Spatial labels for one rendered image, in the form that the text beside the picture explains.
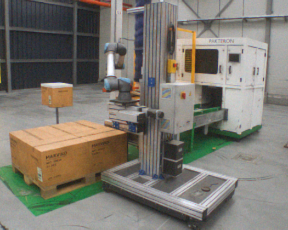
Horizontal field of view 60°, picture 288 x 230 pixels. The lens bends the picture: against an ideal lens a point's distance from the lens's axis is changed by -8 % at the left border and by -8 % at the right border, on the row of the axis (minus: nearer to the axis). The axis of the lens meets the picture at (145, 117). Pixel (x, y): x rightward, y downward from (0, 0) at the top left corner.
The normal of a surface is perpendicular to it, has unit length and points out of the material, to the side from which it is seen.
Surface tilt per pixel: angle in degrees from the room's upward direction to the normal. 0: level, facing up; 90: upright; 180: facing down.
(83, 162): 90
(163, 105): 90
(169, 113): 90
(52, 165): 90
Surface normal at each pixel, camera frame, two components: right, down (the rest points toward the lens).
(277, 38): -0.63, 0.14
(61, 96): 0.66, 0.16
